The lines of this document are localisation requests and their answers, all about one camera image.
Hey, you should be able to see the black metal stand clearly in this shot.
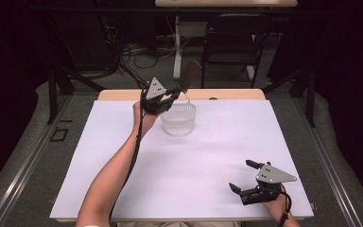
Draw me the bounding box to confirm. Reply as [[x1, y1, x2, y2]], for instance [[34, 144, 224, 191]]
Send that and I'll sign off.
[[44, 15, 106, 126], [261, 62, 317, 129]]

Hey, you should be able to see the person's right hand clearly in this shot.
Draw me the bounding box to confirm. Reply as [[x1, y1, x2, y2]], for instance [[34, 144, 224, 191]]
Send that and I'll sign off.
[[263, 188, 291, 220]]

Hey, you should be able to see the wooden table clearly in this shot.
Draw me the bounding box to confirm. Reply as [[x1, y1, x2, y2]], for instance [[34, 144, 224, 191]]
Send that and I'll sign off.
[[49, 88, 315, 223]]

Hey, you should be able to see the aluminium floor rail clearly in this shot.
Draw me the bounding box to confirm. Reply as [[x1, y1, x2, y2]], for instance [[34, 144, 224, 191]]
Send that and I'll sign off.
[[0, 94, 74, 227], [291, 96, 363, 227]]

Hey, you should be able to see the white table mat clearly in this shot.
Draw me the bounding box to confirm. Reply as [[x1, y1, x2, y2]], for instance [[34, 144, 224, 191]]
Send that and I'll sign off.
[[49, 99, 315, 220]]

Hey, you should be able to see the person's left hand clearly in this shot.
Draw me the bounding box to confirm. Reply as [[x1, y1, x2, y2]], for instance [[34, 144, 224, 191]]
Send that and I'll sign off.
[[132, 100, 159, 133]]

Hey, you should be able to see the white plastic basket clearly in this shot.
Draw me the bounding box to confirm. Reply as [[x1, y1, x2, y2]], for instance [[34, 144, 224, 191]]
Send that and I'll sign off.
[[160, 92, 198, 136]]

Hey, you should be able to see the black folding chair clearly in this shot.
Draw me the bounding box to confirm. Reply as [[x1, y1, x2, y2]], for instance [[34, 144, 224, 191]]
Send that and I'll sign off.
[[199, 12, 274, 90]]

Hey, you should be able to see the dark curtain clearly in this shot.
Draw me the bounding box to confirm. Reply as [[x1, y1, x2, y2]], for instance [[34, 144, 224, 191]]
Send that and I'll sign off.
[[266, 0, 363, 206], [0, 0, 50, 198]]

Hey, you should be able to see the wooden desk with white legs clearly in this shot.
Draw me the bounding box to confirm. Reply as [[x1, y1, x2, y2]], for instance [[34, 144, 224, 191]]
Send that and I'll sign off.
[[154, 0, 299, 80]]

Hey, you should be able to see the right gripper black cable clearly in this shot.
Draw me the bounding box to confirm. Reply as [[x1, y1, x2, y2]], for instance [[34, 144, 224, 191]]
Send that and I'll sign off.
[[278, 184, 293, 227]]

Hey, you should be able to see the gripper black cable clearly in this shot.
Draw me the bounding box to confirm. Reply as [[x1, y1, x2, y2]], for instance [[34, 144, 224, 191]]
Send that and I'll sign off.
[[278, 184, 293, 227], [109, 91, 149, 221]]

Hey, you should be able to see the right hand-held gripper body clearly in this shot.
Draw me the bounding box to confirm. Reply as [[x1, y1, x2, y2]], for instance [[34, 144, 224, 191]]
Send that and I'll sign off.
[[239, 162, 298, 206]]

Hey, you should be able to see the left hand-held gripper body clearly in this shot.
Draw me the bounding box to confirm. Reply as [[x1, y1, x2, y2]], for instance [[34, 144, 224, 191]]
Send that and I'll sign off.
[[141, 77, 175, 116]]

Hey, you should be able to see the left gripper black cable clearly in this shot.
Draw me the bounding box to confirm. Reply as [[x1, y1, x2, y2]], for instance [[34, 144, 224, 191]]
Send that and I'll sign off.
[[109, 91, 149, 221]]

